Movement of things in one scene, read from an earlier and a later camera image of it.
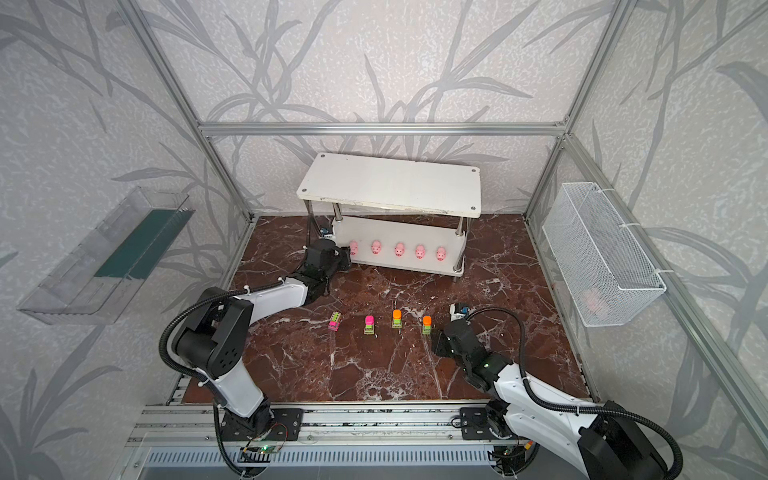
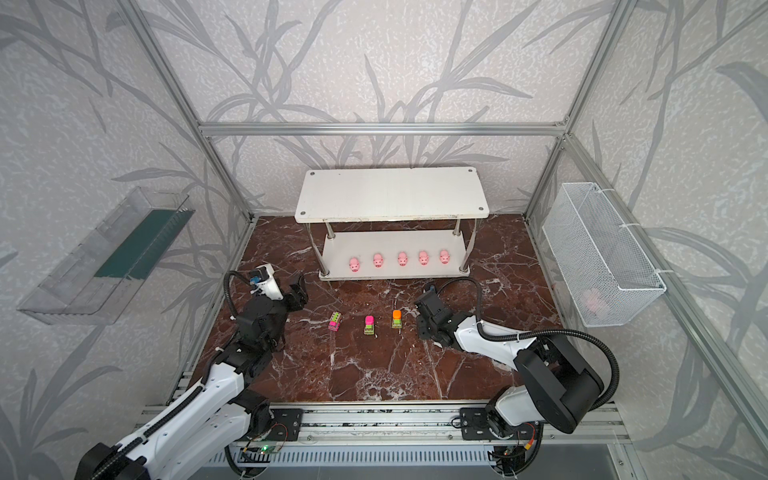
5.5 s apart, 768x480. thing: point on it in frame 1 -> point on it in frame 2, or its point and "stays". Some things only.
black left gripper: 341,255 -> 288,297
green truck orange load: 397,318 stays
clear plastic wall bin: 94,280 stays
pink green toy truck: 334,322 stays
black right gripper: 442,335 -> 434,312
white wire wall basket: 601,261 stays
